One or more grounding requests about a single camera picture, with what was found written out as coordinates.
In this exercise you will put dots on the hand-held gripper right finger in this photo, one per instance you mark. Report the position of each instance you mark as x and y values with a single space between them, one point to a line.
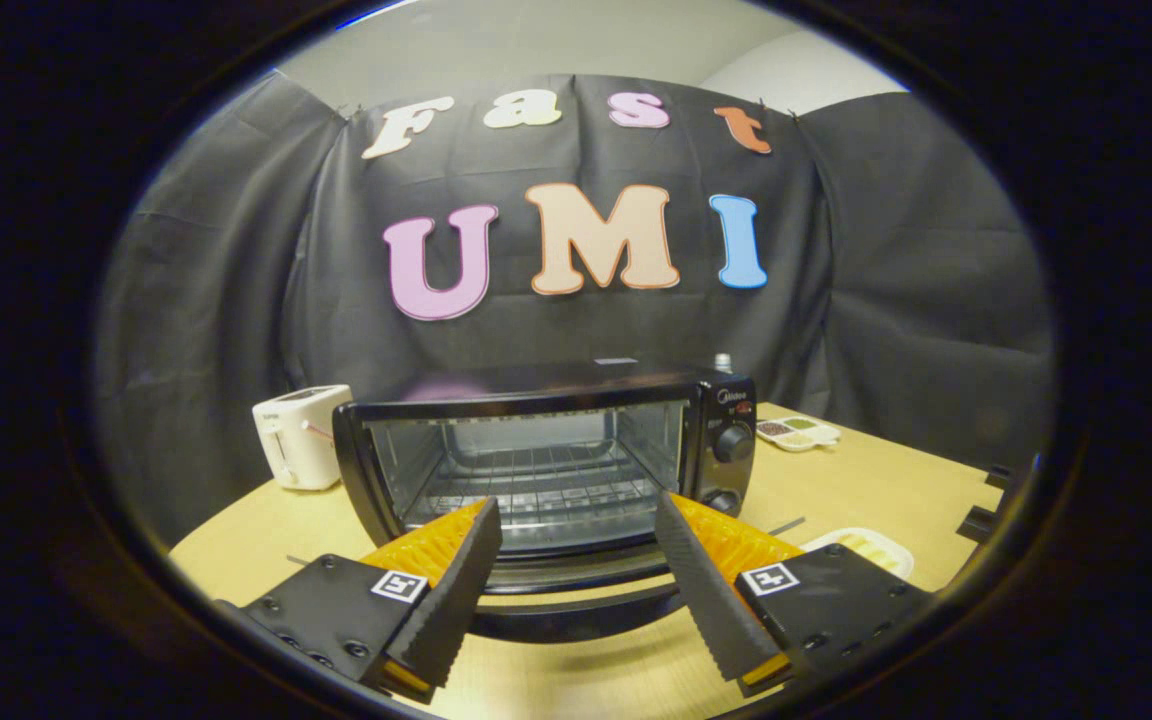
701 590

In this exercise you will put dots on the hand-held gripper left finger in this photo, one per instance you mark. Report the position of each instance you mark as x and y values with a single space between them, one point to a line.
448 600

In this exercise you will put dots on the black toaster oven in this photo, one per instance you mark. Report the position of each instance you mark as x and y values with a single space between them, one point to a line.
536 400

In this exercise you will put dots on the white pop-up toaster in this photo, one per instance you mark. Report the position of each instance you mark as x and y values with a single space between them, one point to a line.
301 440

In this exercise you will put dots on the white divided condiment tray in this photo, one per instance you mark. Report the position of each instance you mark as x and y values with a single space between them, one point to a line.
798 433

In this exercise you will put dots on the white square plate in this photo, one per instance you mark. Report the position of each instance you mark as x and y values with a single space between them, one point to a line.
891 575

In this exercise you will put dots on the drink bottle with pink label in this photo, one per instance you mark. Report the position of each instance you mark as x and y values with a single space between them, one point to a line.
724 362

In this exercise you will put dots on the black backdrop cloth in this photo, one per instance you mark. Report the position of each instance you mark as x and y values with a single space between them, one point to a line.
236 280

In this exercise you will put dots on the black table bracket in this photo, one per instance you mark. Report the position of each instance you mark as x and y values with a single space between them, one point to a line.
1001 477
978 524

